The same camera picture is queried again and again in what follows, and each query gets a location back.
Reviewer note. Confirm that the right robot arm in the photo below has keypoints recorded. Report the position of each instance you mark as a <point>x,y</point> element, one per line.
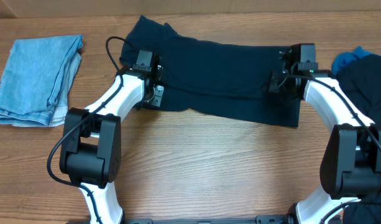
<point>350,172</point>

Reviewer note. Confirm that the dark navy t-shirt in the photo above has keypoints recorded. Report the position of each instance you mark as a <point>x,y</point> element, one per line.
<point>225,80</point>

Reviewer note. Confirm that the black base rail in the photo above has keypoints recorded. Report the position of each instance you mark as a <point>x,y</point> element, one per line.
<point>259,219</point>

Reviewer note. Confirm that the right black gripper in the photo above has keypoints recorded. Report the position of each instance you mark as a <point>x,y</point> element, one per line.
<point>283,74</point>

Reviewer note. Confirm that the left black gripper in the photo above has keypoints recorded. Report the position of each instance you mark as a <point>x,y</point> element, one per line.
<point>157,76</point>

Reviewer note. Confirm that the folded light blue jeans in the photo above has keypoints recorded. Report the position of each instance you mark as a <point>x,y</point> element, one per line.
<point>37,79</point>

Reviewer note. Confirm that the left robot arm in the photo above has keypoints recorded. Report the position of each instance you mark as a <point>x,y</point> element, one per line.
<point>91,144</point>

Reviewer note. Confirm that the blue garment under pile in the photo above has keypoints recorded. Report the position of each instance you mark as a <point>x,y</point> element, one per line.
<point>347,67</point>

